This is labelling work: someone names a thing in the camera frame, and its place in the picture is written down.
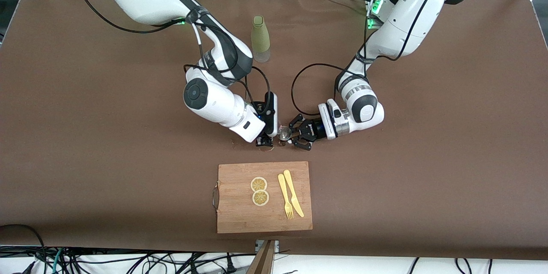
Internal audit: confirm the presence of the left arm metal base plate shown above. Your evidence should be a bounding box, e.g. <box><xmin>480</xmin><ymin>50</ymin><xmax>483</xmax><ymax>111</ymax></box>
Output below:
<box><xmin>364</xmin><ymin>0</ymin><xmax>384</xmax><ymax>30</ymax></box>

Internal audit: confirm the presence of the wooden beam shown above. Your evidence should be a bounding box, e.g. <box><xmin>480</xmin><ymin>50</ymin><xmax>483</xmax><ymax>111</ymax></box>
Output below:
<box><xmin>246</xmin><ymin>240</ymin><xmax>277</xmax><ymax>274</ymax></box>

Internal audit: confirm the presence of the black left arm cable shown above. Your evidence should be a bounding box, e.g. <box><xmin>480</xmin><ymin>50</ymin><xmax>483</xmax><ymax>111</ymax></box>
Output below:
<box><xmin>291</xmin><ymin>0</ymin><xmax>448</xmax><ymax>117</ymax></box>

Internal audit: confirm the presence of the brown table cover sheet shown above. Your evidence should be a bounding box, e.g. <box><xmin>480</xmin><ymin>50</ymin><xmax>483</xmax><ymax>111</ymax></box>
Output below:
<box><xmin>0</xmin><ymin>0</ymin><xmax>548</xmax><ymax>262</ymax></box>

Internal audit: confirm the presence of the small metal bracket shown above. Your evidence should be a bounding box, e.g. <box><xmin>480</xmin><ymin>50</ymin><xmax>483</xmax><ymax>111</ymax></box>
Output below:
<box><xmin>256</xmin><ymin>240</ymin><xmax>280</xmax><ymax>254</ymax></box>

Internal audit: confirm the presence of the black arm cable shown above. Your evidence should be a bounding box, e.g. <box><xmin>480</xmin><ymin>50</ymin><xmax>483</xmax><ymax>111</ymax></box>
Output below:
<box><xmin>291</xmin><ymin>0</ymin><xmax>448</xmax><ymax>117</ymax></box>
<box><xmin>72</xmin><ymin>0</ymin><xmax>271</xmax><ymax>114</ymax></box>

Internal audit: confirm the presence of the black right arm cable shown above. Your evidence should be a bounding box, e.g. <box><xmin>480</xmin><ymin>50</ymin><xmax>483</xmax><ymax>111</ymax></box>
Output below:
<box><xmin>72</xmin><ymin>0</ymin><xmax>271</xmax><ymax>114</ymax></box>

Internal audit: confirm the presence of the yellow plastic fork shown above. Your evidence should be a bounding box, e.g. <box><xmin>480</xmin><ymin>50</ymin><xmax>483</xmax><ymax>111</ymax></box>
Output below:
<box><xmin>277</xmin><ymin>173</ymin><xmax>295</xmax><ymax>220</ymax></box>

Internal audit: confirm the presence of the yellow plastic knife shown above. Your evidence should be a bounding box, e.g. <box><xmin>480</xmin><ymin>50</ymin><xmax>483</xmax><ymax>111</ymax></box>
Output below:
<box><xmin>283</xmin><ymin>170</ymin><xmax>305</xmax><ymax>218</ymax></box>

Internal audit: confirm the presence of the green sleeved glass bottle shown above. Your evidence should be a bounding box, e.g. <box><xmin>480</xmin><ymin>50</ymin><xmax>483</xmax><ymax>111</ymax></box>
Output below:
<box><xmin>251</xmin><ymin>15</ymin><xmax>271</xmax><ymax>63</ymax></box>

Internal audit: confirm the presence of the wooden cutting board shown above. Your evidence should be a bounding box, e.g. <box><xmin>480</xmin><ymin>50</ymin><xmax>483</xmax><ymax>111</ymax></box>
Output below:
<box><xmin>212</xmin><ymin>161</ymin><xmax>313</xmax><ymax>234</ymax></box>

